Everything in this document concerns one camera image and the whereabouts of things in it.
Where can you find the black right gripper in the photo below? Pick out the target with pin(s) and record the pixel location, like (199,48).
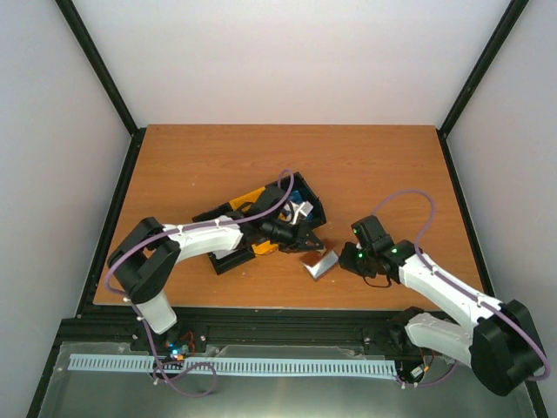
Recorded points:
(346,260)

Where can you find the brown leather card holder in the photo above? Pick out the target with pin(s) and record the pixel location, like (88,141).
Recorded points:
(310,259)

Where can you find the metal sheet front plate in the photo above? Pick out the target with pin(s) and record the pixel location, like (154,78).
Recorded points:
(95,393)

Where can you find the light blue cable duct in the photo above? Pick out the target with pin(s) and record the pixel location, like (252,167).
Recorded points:
(243,367)

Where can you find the yellow bin middle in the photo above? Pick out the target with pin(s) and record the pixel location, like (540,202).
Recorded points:
(243,204)

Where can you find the black frame post right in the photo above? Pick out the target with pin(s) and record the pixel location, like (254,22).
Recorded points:
(501,32)

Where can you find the black bin right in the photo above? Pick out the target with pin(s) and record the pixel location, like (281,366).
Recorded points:
(317,217)

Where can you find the black bin left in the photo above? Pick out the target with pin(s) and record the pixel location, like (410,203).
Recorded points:
(224,261)

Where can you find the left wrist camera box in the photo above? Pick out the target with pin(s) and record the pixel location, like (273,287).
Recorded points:
(297,212)

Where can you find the blue credit card stack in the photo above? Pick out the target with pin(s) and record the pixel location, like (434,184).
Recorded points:
(296,196)

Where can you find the black bin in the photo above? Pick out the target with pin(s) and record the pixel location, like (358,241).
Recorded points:
(224,261)
(317,217)

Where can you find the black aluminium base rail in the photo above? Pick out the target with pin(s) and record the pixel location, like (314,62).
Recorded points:
(283,326)

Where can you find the black frame post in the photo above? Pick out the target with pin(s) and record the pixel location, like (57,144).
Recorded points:
(90,50)
(501,32)

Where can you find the black frame post left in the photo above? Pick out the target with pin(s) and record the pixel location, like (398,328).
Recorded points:
(90,50)

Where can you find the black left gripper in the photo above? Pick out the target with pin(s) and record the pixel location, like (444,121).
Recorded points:
(298,242)

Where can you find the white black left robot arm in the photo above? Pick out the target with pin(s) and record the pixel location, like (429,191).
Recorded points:
(143,262)

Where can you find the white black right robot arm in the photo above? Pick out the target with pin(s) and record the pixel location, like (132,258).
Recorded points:
(498,341)

